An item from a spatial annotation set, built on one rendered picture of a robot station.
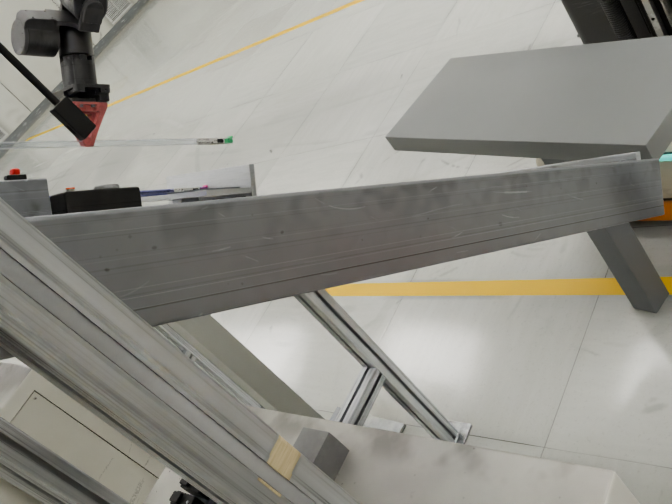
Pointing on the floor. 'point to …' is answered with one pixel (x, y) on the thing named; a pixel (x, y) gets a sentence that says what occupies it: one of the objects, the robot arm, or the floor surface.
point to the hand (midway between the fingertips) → (87, 142)
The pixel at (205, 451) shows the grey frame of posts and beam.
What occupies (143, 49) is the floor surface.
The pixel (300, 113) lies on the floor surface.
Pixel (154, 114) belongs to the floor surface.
